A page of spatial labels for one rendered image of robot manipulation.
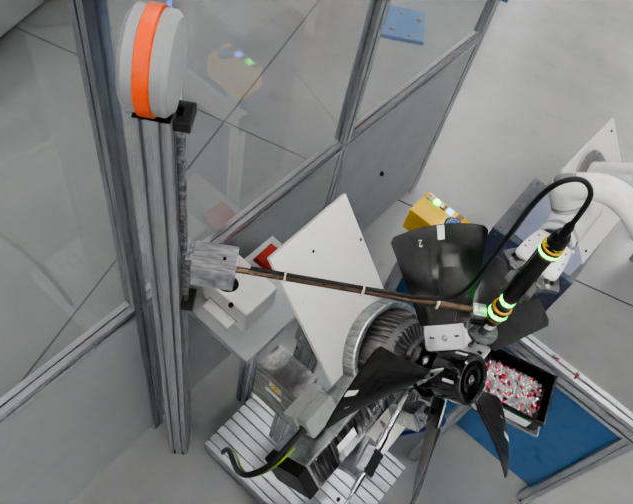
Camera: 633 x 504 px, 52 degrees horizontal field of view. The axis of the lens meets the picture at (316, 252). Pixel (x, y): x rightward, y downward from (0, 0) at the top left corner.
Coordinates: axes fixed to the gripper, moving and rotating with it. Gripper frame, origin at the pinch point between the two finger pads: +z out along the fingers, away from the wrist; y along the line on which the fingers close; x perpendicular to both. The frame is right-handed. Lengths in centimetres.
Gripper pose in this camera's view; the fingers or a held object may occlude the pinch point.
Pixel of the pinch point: (517, 286)
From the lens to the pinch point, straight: 138.7
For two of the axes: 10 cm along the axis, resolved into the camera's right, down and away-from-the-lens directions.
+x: 1.6, -5.4, -8.3
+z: -6.4, 5.8, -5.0
